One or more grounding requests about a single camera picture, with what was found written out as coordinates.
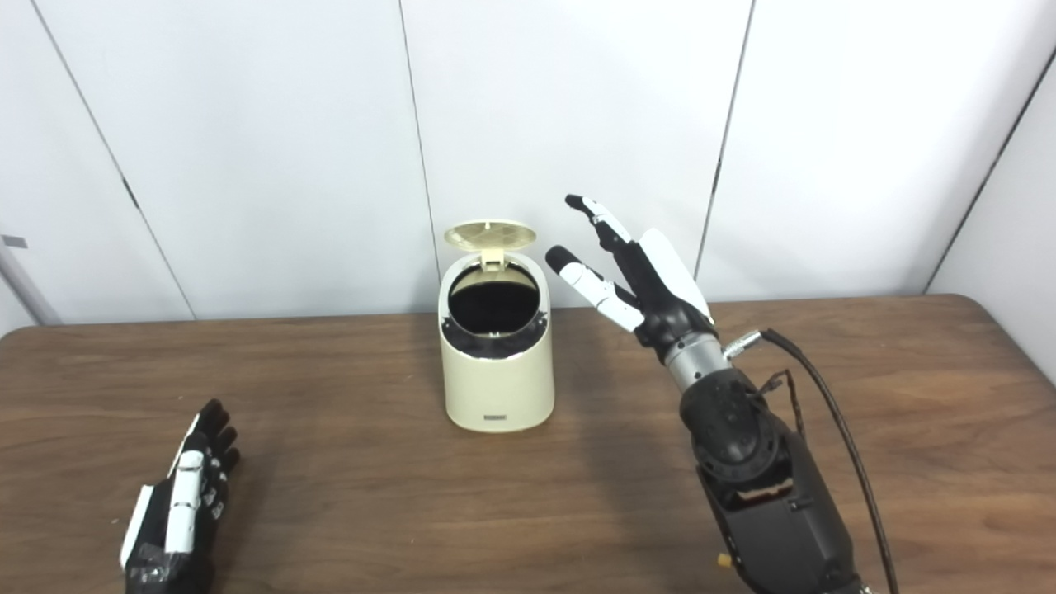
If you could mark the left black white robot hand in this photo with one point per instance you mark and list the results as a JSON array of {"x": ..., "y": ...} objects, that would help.
[{"x": 181, "y": 503}]

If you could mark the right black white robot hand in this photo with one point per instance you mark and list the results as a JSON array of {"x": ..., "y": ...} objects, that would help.
[{"x": 652, "y": 280}]

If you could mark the cream round bin lid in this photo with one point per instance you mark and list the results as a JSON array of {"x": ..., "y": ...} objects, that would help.
[{"x": 491, "y": 235}]

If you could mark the black bin liner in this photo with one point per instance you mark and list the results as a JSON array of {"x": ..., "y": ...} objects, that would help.
[{"x": 493, "y": 309}]

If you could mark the cream-colored round bin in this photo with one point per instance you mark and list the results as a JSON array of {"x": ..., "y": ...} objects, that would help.
[{"x": 495, "y": 371}]

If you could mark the grey wall post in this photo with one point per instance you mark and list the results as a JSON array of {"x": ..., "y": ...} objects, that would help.
[{"x": 25, "y": 280}]

